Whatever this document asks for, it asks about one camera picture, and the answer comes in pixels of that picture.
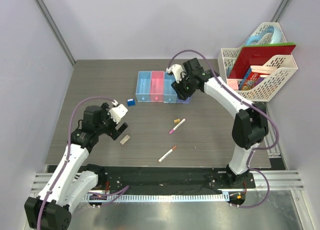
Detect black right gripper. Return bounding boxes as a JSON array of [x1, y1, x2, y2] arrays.
[[171, 73, 196, 101]]

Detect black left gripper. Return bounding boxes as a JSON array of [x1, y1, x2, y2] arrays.
[[95, 103, 128, 140]]

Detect clear beige eraser block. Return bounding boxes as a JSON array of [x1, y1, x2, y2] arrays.
[[120, 135, 130, 145]]

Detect purple drawer box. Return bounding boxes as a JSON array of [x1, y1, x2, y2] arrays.
[[176, 97, 191, 104]]

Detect teal blue drawer box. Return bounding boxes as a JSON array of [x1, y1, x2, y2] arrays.
[[163, 73, 177, 103]]

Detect pink drawer box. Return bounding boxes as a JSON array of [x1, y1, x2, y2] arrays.
[[149, 71, 165, 102]]

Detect light blue drawer box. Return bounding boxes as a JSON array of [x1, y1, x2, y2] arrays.
[[135, 71, 152, 102]]

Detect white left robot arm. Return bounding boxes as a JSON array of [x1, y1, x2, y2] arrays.
[[24, 100, 128, 230]]

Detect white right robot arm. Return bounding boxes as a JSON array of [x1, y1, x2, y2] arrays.
[[166, 58, 269, 188]]

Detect small blue box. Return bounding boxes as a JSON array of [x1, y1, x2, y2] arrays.
[[127, 98, 136, 107]]

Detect pink sticky note block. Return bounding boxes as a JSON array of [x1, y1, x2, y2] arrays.
[[227, 79, 239, 91]]

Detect pink tipped white marker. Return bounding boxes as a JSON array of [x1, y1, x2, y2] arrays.
[[169, 118, 186, 134]]

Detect orange tipped white marker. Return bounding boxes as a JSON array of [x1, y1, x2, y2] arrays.
[[157, 145, 177, 163]]

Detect colourful book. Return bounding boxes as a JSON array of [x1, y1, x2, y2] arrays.
[[239, 65, 264, 91]]

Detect red folder board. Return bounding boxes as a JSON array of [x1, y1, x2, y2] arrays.
[[227, 42, 296, 79]]

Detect white perforated file rack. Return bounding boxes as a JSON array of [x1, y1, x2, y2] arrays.
[[217, 22, 298, 102]]

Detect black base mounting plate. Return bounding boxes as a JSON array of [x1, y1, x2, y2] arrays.
[[72, 165, 256, 191]]

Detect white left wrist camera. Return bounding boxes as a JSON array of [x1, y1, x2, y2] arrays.
[[109, 100, 128, 124]]

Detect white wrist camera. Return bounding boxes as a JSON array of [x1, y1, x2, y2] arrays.
[[166, 64, 187, 83], [109, 100, 128, 124]]

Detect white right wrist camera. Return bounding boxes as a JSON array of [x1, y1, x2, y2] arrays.
[[166, 64, 187, 83]]

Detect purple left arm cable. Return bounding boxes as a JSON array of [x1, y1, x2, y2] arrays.
[[36, 96, 131, 230]]

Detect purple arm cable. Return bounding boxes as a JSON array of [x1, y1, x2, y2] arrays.
[[36, 96, 131, 230], [167, 49, 280, 209]]

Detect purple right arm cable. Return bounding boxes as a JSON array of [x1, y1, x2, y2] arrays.
[[167, 49, 280, 209]]

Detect white slotted cable duct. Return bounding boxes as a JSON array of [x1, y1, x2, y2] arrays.
[[84, 193, 231, 204]]

